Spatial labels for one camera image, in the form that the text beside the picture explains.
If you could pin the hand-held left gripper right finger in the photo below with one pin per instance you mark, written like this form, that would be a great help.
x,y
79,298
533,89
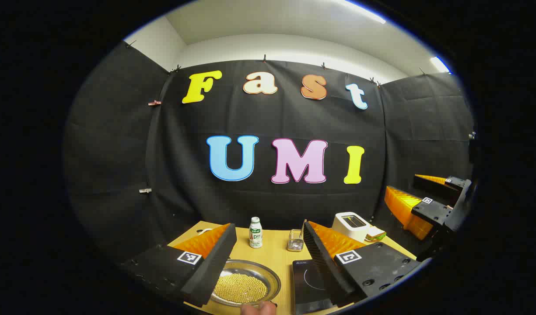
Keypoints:
x,y
322,267

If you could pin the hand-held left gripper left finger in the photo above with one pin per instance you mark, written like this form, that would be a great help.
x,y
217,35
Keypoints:
x,y
208,271

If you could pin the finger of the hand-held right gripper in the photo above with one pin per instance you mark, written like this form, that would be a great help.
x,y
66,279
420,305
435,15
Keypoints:
x,y
432,211
456,183

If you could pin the black induction cooktop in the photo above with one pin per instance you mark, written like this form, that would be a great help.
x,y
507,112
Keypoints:
x,y
307,284

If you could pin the steel pot with beans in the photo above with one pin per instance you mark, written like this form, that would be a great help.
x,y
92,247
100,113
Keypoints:
x,y
241,286

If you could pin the divided snack plate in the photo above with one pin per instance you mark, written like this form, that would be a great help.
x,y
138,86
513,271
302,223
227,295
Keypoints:
x,y
204,229

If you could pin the wooden spoon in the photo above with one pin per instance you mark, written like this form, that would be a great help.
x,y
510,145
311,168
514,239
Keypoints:
x,y
302,229

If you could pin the white toaster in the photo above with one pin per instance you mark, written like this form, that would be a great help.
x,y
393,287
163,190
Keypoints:
x,y
348,227

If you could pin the white green drink bottle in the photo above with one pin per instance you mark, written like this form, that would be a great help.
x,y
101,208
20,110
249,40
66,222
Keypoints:
x,y
255,236

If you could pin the sandwich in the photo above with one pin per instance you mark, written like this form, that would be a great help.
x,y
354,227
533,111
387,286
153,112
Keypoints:
x,y
376,235

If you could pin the small ceiling light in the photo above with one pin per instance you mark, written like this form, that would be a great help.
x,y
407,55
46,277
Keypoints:
x,y
439,64

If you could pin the long ceiling light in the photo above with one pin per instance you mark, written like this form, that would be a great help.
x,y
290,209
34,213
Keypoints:
x,y
364,12

